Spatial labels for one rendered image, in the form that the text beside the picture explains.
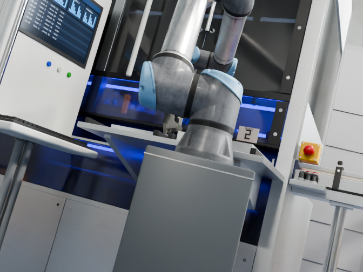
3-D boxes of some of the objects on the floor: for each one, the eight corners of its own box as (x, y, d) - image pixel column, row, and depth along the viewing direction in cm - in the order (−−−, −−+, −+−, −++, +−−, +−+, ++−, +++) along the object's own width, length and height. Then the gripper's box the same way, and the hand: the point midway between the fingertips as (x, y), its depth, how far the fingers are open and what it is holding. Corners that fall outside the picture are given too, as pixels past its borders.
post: (224, 408, 160) (335, -89, 193) (240, 415, 158) (349, -90, 190) (219, 414, 155) (334, -100, 187) (235, 421, 152) (349, -101, 185)
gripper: (189, 84, 168) (175, 137, 165) (198, 93, 177) (185, 143, 174) (169, 82, 172) (155, 133, 168) (179, 90, 181) (166, 140, 178)
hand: (165, 134), depth 173 cm, fingers closed, pressing on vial
